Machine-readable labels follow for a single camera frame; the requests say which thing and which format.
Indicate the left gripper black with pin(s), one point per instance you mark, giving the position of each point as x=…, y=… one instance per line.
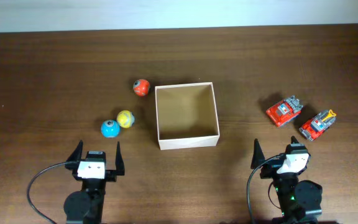
x=111, y=176

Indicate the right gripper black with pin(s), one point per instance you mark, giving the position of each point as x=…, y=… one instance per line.
x=270, y=168

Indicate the red fire truck grey top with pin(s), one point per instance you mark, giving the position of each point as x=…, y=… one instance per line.
x=285, y=111

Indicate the yellow toy ball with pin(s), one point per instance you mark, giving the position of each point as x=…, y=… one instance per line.
x=125, y=119

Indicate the red fire truck yellow nozzle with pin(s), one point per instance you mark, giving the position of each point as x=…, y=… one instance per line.
x=317, y=125

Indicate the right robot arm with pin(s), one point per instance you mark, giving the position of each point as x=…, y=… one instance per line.
x=299, y=201

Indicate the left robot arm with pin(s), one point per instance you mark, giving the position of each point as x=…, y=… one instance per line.
x=86, y=205

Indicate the cardboard box container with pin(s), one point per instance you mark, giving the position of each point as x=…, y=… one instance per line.
x=186, y=116

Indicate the blue toy ball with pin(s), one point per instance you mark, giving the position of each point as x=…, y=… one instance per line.
x=110, y=129

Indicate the orange toy ball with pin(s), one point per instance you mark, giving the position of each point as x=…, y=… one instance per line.
x=141, y=87

